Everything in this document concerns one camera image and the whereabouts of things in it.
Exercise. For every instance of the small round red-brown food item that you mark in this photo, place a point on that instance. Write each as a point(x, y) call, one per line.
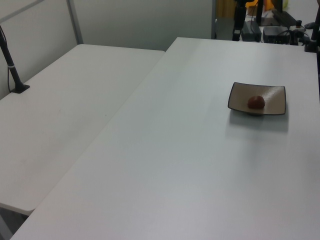
point(256, 102)

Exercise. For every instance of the square brown ceramic plate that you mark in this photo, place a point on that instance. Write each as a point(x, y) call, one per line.
point(272, 102)

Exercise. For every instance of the black stand column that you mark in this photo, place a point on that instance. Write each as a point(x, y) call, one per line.
point(238, 20)

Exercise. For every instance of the black flat electronics box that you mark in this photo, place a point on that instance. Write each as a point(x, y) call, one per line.
point(251, 31)

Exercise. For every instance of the yellow curtain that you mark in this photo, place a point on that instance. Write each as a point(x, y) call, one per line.
point(225, 8)

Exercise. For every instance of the black box with lit ports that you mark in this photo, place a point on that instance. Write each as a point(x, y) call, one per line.
point(276, 35)

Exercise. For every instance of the black monitor stand pole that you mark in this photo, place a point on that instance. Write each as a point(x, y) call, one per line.
point(260, 12)

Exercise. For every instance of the black clamp pole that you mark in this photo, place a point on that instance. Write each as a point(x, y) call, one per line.
point(313, 37)

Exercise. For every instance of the black computer mouse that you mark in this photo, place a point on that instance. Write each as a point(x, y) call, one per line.
point(310, 25)

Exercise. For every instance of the grey partition frame post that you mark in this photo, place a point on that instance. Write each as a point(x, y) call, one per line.
point(213, 20)
point(75, 22)

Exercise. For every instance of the black pole with base plate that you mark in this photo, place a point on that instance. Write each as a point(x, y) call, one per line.
point(13, 73)

